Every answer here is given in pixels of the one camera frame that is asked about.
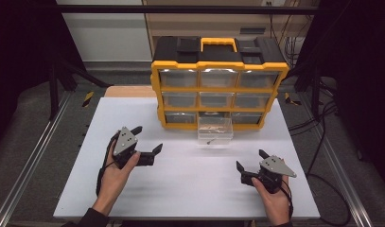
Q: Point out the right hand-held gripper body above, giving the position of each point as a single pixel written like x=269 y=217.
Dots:
x=276 y=167

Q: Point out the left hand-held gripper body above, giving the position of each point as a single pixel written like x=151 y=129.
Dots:
x=125 y=142

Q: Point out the clear plastic pull-out drawer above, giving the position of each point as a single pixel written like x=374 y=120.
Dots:
x=216 y=135

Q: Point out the yellow and black organizer cabinet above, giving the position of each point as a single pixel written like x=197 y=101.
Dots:
x=218 y=65

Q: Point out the person's right hand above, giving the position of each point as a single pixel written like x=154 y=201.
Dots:
x=276 y=205

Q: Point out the person's left hand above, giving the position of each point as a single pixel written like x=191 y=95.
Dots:
x=114 y=179

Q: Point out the light wooden board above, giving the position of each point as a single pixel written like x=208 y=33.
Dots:
x=130 y=91

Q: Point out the small brown pieces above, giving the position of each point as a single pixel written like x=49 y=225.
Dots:
x=213 y=127

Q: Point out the yellow and black hazard tape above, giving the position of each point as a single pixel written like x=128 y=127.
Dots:
x=289 y=99
x=88 y=99

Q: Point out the grid of clear drawers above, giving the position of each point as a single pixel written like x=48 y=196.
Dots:
x=180 y=78

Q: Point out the black metal stand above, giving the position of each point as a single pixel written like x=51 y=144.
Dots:
x=53 y=91
x=315 y=91

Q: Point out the white cabinet panel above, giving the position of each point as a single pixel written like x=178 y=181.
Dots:
x=105 y=38

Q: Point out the light wooden cabinet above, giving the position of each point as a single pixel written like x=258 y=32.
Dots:
x=212 y=25

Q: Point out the dark curtain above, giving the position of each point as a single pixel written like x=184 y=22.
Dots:
x=20 y=47
x=360 y=63

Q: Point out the aluminium frame rail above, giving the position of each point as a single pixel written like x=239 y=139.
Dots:
x=32 y=164
x=341 y=164

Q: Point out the black horizontal frame bar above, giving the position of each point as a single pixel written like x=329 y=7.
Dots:
x=117 y=9

